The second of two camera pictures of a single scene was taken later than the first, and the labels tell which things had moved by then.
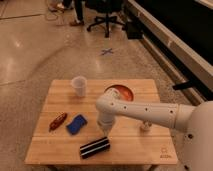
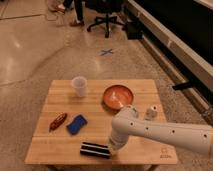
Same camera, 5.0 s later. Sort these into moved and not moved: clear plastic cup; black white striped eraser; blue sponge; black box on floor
Moved: black white striped eraser
Not moved: blue sponge; clear plastic cup; black box on floor
